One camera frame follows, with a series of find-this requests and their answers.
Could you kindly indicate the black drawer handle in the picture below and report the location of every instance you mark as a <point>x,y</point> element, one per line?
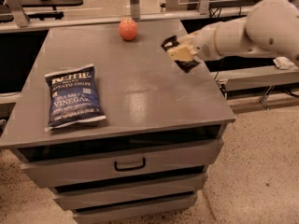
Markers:
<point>128,166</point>

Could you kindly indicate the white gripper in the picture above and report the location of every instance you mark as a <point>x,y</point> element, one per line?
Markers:
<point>204,46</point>

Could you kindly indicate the blue kettle chips bag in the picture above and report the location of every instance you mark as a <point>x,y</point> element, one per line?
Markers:
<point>73,97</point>

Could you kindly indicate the grey drawer cabinet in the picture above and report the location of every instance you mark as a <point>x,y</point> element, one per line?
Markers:
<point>175,120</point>

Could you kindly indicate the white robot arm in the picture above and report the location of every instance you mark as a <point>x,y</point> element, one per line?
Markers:
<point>270,30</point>

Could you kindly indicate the crumpled white paper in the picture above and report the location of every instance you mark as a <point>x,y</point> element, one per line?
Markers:
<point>284,63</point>

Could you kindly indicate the black rxbar chocolate wrapper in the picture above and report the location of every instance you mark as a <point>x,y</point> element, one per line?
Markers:
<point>174,41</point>

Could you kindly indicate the red apple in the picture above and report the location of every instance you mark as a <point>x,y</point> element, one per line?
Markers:
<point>128,29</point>

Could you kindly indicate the dark round side table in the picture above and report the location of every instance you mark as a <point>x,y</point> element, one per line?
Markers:
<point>34,9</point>

